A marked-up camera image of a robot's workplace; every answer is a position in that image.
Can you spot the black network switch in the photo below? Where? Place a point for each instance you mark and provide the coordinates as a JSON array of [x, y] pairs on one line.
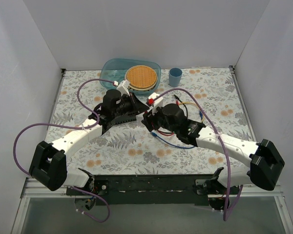
[[109, 121]]

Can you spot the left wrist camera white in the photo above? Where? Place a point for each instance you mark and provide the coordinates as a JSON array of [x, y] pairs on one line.
[[123, 87]]

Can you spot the blue plastic cup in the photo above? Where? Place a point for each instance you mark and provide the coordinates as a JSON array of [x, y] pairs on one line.
[[174, 76]]

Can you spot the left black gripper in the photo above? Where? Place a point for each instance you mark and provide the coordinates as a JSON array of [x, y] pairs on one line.
[[131, 105]]

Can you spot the floral table mat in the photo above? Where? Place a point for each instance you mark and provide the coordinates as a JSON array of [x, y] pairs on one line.
[[130, 148]]

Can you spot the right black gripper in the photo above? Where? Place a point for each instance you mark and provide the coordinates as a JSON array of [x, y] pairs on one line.
[[150, 119]]

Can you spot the woven wicker round plate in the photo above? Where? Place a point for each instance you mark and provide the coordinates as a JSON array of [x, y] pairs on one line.
[[141, 78]]

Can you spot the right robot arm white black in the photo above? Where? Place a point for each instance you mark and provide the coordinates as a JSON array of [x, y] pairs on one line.
[[262, 164]]

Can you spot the aluminium frame rail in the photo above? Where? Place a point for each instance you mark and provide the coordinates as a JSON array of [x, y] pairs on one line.
[[33, 188]]

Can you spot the teal plastic tub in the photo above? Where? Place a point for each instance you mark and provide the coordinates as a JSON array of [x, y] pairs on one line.
[[115, 70]]

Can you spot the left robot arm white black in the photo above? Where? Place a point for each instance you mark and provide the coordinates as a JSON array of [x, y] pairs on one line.
[[49, 163]]

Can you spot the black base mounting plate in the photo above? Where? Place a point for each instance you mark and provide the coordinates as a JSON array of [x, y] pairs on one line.
[[154, 189]]

